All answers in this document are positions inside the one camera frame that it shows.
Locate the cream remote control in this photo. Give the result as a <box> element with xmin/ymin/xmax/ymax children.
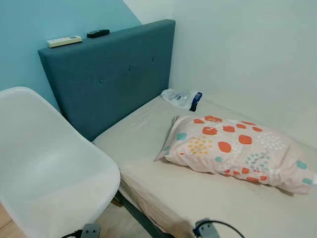
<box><xmin>47</xmin><ymin>36</ymin><xmax>83</xmax><ymax>48</ymax></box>

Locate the blue-grey fabric headboard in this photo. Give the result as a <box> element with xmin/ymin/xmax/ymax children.
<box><xmin>38</xmin><ymin>19</ymin><xmax>176</xmax><ymax>142</ymax></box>

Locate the dark bed frame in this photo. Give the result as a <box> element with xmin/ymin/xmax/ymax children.
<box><xmin>115</xmin><ymin>191</ymin><xmax>174</xmax><ymax>238</ymax></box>

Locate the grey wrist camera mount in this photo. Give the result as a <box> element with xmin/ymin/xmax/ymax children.
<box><xmin>195</xmin><ymin>220</ymin><xmax>221</xmax><ymax>238</ymax></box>
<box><xmin>81</xmin><ymin>224</ymin><xmax>101</xmax><ymax>238</ymax></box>

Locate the black remote control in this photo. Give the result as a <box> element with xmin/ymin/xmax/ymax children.
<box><xmin>87</xmin><ymin>29</ymin><xmax>110</xmax><ymax>39</ymax></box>

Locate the mattress with beige sheet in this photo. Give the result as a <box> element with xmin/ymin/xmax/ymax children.
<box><xmin>93</xmin><ymin>94</ymin><xmax>317</xmax><ymax>238</ymax></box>

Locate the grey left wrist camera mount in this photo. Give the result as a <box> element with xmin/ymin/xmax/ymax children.
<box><xmin>81</xmin><ymin>224</ymin><xmax>101</xmax><ymax>238</ymax></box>

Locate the white plastic chair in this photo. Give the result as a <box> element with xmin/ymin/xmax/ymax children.
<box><xmin>0</xmin><ymin>87</ymin><xmax>121</xmax><ymax>238</ymax></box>

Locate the pink patterned pillow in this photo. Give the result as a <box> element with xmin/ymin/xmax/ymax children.
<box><xmin>155</xmin><ymin>115</ymin><xmax>317</xmax><ymax>195</ymax></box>

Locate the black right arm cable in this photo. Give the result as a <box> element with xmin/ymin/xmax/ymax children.
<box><xmin>193</xmin><ymin>220</ymin><xmax>246</xmax><ymax>238</ymax></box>

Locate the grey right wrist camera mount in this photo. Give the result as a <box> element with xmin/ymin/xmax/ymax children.
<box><xmin>195</xmin><ymin>220</ymin><xmax>221</xmax><ymax>238</ymax></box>

